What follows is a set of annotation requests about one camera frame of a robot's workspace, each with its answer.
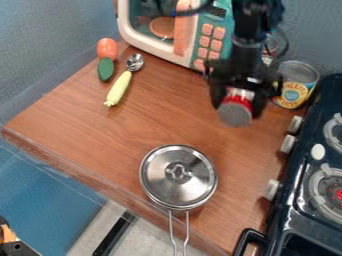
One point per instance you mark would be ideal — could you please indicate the silver pot lid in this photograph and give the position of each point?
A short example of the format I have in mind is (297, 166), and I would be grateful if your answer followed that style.
(178, 173)

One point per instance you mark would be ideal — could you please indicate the red can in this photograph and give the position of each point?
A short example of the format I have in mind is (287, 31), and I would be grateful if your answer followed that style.
(236, 108)

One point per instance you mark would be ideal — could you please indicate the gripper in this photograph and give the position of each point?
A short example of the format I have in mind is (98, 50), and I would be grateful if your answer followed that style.
(245, 73)

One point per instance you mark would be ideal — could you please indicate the toy microwave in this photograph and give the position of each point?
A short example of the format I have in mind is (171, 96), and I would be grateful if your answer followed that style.
(187, 36)

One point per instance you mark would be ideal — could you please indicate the silver pot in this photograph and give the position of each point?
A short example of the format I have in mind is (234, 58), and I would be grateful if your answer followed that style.
(178, 208)

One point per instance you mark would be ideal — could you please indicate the yellow can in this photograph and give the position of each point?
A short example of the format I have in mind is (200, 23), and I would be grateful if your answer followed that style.
(296, 88)

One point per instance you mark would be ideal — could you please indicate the toy stove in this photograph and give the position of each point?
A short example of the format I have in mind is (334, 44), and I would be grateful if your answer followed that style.
(311, 186)

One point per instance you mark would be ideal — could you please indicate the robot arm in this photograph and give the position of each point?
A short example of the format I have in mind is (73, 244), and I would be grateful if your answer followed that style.
(247, 30)

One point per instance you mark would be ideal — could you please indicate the orange toy carrot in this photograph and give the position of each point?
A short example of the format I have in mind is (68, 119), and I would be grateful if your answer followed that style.
(107, 53)

